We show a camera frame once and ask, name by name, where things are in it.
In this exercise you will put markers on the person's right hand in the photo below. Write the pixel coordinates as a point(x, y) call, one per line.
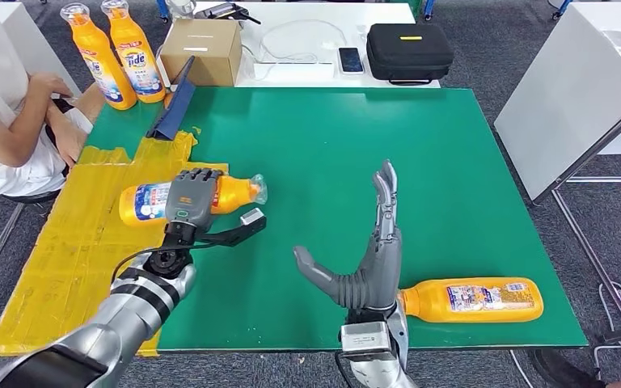
point(50, 87)

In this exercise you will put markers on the person's left hand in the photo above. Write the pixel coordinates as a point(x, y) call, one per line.
point(69, 139)

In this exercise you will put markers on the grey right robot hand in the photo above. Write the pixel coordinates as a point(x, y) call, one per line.
point(383, 273)

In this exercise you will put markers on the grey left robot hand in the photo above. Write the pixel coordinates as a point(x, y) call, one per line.
point(192, 201)

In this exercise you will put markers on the orange detergent bottle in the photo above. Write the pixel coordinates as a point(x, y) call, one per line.
point(100, 75)
point(138, 69)
point(439, 308)
point(235, 195)

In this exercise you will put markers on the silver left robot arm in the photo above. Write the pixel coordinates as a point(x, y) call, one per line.
point(139, 300)

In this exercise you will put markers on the black stool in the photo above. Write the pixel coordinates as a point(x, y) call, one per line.
point(26, 197)

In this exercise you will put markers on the dark blue folder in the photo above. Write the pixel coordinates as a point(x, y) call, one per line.
point(174, 110)

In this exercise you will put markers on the yellow taped sheet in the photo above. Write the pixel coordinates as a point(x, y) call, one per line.
point(48, 257)

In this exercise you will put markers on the green table mat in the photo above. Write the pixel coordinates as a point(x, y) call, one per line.
point(316, 139)

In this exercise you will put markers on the brown cardboard box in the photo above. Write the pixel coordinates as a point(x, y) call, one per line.
point(201, 52)

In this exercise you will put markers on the black handheld device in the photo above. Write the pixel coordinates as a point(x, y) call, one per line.
point(222, 9)

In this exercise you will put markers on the black shoe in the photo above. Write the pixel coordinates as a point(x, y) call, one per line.
point(562, 375)

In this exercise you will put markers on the smartphone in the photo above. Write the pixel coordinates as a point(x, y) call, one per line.
point(350, 60)

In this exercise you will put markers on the black carry case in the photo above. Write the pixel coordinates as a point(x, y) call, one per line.
point(408, 59)

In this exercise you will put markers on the white side table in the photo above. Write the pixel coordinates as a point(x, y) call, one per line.
point(567, 96)

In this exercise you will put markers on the green plastic crate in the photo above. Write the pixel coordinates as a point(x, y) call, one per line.
point(407, 5)

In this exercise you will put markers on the black left camera bracket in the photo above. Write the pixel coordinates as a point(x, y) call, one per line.
point(225, 235)

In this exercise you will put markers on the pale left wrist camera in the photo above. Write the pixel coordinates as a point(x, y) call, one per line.
point(252, 217)

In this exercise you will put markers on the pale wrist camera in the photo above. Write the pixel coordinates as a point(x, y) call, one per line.
point(252, 217)
point(364, 340)

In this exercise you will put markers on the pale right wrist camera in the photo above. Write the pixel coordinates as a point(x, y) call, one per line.
point(364, 340)

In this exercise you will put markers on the blue frame leg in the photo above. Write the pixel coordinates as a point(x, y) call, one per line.
point(428, 7)
point(162, 9)
point(559, 7)

